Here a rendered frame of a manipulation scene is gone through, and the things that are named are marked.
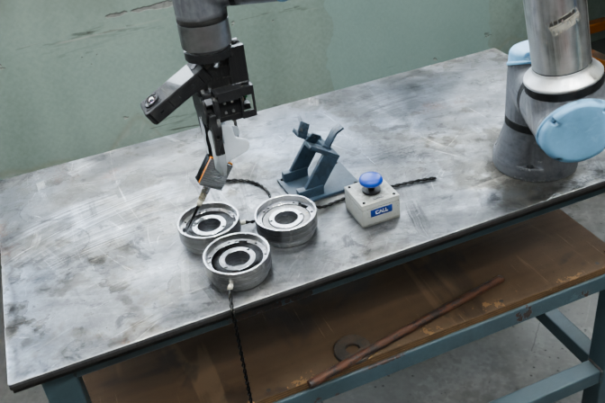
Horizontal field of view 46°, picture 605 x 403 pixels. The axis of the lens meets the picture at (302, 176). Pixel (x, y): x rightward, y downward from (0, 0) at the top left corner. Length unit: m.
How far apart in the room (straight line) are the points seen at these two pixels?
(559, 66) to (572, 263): 0.56
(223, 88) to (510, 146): 0.53
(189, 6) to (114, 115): 1.79
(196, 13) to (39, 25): 1.66
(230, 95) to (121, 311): 0.37
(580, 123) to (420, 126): 0.46
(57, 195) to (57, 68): 1.28
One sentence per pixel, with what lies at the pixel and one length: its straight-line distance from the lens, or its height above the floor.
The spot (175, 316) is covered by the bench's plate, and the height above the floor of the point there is 0.80.
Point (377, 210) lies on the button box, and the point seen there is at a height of 0.83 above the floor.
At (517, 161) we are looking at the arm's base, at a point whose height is 0.83.
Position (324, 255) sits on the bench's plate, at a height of 0.80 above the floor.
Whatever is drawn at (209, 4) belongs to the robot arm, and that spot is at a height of 1.21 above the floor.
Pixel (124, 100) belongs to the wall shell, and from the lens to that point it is 2.77.
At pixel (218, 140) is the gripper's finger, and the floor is 1.00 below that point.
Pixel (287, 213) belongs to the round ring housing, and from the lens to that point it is 1.21.
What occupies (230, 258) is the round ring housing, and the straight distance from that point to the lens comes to 1.13.
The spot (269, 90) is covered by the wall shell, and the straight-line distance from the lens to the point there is 2.91.
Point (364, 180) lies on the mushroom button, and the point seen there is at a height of 0.87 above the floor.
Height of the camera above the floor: 1.51
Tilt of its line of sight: 32 degrees down
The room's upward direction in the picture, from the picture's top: 7 degrees counter-clockwise
